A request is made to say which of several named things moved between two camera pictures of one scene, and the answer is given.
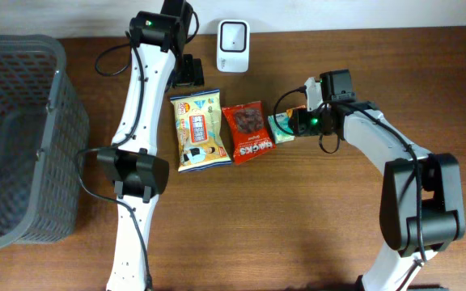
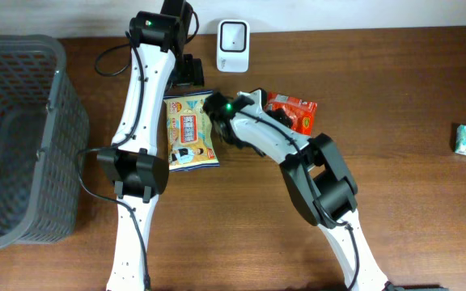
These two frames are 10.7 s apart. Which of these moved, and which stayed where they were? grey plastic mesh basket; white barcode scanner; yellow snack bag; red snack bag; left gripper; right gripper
Moved: red snack bag; yellow snack bag; right gripper
Stayed: white barcode scanner; left gripper; grey plastic mesh basket
